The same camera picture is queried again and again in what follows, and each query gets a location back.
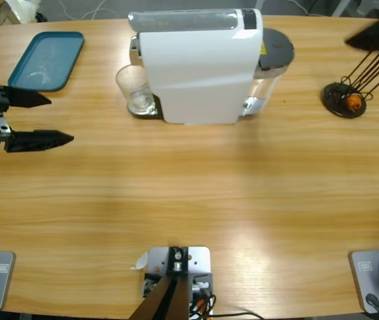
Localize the orange coffee capsule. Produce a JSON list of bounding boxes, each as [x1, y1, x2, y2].
[[345, 93, 364, 111]]

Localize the teal plastic tray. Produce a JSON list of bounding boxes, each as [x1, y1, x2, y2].
[[7, 31, 86, 93]]

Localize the clear drinking glass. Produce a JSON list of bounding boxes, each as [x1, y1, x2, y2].
[[115, 64, 159, 116]]

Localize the chrome coffee machine lever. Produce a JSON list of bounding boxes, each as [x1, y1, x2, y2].
[[127, 9, 240, 31]]

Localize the dark camera post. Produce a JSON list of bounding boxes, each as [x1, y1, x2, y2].
[[132, 246, 190, 320]]

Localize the black cable at mount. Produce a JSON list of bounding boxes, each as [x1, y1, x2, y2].
[[189, 293, 264, 320]]

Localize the white floor cable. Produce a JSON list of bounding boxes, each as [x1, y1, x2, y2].
[[57, 0, 132, 21]]

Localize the white plastic bag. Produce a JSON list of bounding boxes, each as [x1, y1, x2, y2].
[[5, 0, 43, 23]]

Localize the black wire capsule holder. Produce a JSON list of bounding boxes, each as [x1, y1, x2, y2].
[[321, 46, 379, 118]]

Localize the metal slotted drip tray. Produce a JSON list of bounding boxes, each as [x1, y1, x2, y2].
[[126, 93, 163, 120]]

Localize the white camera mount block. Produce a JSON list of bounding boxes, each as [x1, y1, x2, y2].
[[142, 245, 214, 320]]

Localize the white tape scrap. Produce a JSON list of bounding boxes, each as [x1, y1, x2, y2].
[[129, 251, 149, 271]]

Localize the white capsule coffee machine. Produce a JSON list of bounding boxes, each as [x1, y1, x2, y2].
[[127, 8, 296, 127]]

